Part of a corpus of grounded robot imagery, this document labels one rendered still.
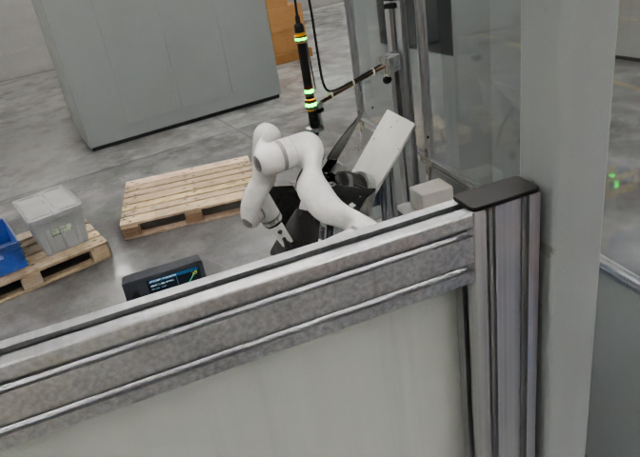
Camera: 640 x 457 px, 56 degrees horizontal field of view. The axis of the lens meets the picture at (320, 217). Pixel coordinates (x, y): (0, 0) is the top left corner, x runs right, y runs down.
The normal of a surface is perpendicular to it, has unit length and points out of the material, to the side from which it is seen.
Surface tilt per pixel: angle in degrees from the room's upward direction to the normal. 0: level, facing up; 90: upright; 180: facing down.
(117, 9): 90
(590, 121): 90
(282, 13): 90
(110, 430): 90
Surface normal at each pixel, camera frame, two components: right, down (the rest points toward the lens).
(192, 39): 0.48, 0.33
